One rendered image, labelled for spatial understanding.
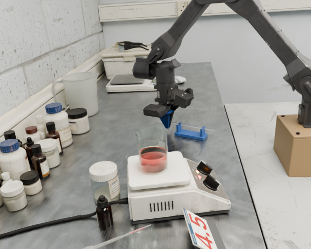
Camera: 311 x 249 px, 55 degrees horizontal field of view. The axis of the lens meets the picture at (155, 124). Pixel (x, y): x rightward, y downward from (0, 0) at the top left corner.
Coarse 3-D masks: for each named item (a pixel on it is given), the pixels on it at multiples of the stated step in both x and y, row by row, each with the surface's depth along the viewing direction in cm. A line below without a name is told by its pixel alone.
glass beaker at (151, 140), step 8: (144, 128) 61; (152, 128) 61; (160, 128) 61; (136, 136) 58; (144, 136) 61; (152, 136) 62; (160, 136) 61; (144, 144) 57; (152, 144) 56; (160, 144) 57; (144, 152) 57; (152, 152) 57; (160, 152) 57; (144, 160) 58; (152, 160) 57; (160, 160) 58; (144, 168) 59; (152, 168) 58; (160, 168) 59
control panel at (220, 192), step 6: (192, 162) 68; (192, 168) 65; (198, 174) 64; (210, 174) 67; (198, 180) 61; (198, 186) 59; (204, 186) 60; (210, 192) 59; (216, 192) 60; (222, 192) 61
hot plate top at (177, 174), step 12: (132, 156) 66; (168, 156) 65; (180, 156) 65; (132, 168) 62; (168, 168) 61; (180, 168) 60; (132, 180) 58; (144, 180) 57; (156, 180) 57; (168, 180) 57; (180, 180) 57
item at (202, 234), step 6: (192, 216) 56; (192, 222) 54; (198, 222) 56; (204, 222) 57; (198, 228) 54; (204, 228) 55; (198, 234) 52; (204, 234) 53; (198, 240) 50; (204, 240) 51; (210, 240) 53; (204, 246) 50; (210, 246) 51
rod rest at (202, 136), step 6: (180, 126) 96; (204, 126) 92; (174, 132) 95; (180, 132) 95; (186, 132) 94; (192, 132) 94; (198, 132) 94; (204, 132) 92; (192, 138) 92; (198, 138) 91; (204, 138) 91
